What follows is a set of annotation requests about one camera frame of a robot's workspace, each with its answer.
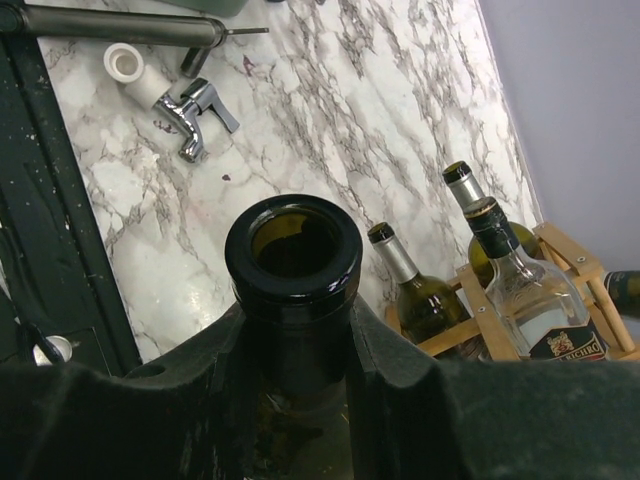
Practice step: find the square clear liquor bottle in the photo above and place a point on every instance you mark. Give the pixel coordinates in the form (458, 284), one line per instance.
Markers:
(538, 305)

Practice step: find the chrome faucet tap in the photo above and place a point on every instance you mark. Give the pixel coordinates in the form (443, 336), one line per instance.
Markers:
(151, 90)

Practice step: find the black mounting base bar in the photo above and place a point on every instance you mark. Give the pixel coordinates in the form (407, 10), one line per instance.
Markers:
(54, 255)

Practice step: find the green bottle lowest rack slot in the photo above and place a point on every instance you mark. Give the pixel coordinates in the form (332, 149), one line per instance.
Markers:
(623, 288)

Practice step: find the wooden wine rack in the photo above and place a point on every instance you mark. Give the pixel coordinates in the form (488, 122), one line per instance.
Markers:
(581, 267)

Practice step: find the green bottle rack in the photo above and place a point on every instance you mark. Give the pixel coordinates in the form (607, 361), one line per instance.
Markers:
(426, 305)

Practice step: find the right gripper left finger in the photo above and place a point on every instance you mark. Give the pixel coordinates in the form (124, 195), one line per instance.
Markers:
(189, 414)

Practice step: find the green bottle white label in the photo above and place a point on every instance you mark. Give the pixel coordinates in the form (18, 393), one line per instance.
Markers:
(295, 263)

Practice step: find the black metal rod tool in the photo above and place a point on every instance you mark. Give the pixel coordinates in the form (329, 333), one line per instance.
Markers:
(199, 35)

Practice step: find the green bottle silver neck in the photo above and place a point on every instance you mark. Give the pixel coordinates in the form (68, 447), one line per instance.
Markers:
(465, 188)

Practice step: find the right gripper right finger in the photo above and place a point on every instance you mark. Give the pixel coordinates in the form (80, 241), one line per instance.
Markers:
(415, 417)

